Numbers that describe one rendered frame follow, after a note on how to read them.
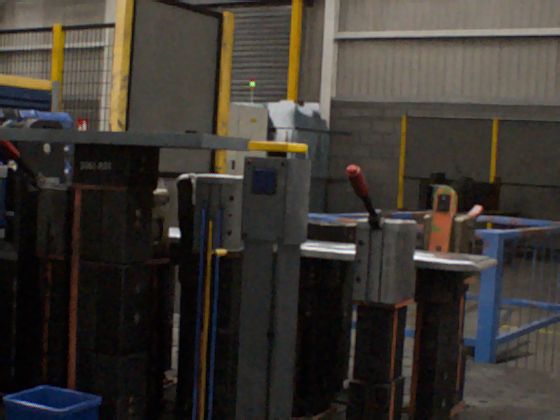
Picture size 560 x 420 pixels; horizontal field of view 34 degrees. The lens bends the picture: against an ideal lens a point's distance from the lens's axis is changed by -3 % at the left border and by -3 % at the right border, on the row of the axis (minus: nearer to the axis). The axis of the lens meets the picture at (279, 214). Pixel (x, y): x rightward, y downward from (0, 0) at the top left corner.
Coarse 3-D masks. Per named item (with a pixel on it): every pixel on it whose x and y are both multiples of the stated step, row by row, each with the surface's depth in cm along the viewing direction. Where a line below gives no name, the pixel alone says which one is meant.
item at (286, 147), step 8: (256, 144) 123; (264, 144) 122; (272, 144) 122; (280, 144) 121; (288, 144) 121; (296, 144) 123; (304, 144) 126; (272, 152) 124; (280, 152) 124; (288, 152) 123; (296, 152) 123; (304, 152) 126
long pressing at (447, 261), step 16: (176, 240) 160; (304, 256) 150; (320, 256) 149; (336, 256) 148; (352, 256) 147; (416, 256) 142; (432, 256) 148; (448, 256) 150; (464, 256) 151; (480, 256) 153
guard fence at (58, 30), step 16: (0, 32) 645; (16, 32) 636; (32, 32) 628; (64, 32) 616; (0, 48) 647; (16, 48) 638; (48, 48) 621; (64, 48) 613; (80, 64) 605; (112, 64) 590; (80, 80) 606; (96, 96) 598
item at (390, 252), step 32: (384, 224) 132; (416, 224) 138; (384, 256) 132; (384, 288) 132; (384, 320) 133; (384, 352) 133; (352, 384) 135; (384, 384) 134; (352, 416) 135; (384, 416) 133
